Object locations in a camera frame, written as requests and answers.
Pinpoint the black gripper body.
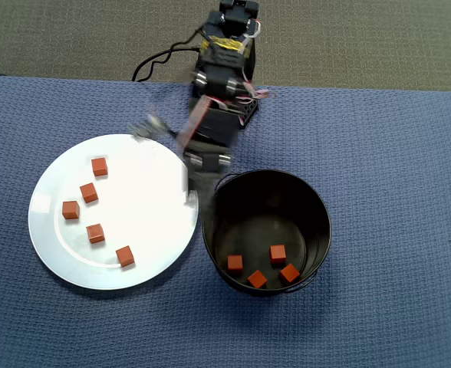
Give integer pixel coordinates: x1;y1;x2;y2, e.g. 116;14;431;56
182;97;245;172

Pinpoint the thin black camera cable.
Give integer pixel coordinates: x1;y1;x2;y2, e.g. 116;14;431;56
132;26;211;84

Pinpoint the black metal bucket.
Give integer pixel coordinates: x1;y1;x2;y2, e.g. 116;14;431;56
201;169;333;298

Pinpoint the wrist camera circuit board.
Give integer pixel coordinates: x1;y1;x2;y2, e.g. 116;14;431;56
127;114;173;143

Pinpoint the blue woven table cloth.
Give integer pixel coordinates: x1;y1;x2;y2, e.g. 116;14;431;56
0;74;451;368

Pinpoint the white round plate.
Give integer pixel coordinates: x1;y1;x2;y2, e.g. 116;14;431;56
28;133;199;291

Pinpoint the red white servo wire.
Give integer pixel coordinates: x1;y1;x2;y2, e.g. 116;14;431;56
176;94;213;149
236;18;276;130

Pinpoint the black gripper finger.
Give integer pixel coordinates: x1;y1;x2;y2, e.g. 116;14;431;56
194;168;221;222
186;168;202;204

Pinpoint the red cube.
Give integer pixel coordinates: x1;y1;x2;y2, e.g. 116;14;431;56
278;263;301;284
115;245;136;268
79;182;100;205
226;254;244;273
86;223;107;245
91;156;109;178
247;269;268;289
269;244;287;265
61;200;81;221

